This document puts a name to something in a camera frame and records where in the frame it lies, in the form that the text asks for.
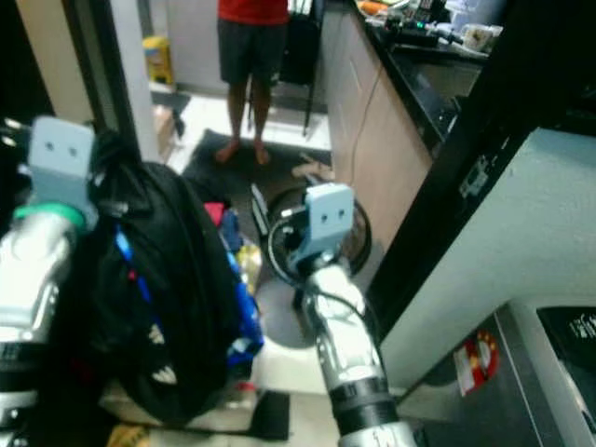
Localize red round sticker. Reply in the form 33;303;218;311
454;330;502;398

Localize brown cardboard box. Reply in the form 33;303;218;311
153;103;179;152

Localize dark floor mat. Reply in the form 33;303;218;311
183;127;332;229

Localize blue fabric bag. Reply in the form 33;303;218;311
216;207;266;366

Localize yellow box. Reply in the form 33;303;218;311
143;36;176;88

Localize metal latch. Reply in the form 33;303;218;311
460;153;501;198

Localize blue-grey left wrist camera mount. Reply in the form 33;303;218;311
24;115;100;230

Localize grey washing machine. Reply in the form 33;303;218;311
378;125;596;447

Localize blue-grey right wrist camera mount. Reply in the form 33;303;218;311
289;183;356;273

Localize black tall side panel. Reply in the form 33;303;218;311
367;0;596;329

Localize black round floor fan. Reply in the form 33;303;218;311
264;184;375;288

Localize person in red shirt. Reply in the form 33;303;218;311
214;0;291;166

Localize white low stool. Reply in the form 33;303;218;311
253;321;336;397

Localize white door frame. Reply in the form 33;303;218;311
15;0;161;161

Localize beige slippers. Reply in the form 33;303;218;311
291;152;337;183

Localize small black floor mat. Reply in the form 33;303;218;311
245;390;291;440

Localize black chair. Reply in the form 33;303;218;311
245;0;325;137

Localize beige kitchen counter cabinet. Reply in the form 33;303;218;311
317;0;513;254

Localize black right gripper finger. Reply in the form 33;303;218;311
249;182;274;235

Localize yellow printed packaging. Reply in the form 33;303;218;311
106;424;152;447

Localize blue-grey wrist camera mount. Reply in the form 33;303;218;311
289;183;356;273
24;115;100;230

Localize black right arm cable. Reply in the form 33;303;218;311
266;216;383;345

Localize black thin power cord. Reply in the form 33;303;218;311
348;67;385;187

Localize white printed mug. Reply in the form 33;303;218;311
462;22;504;55

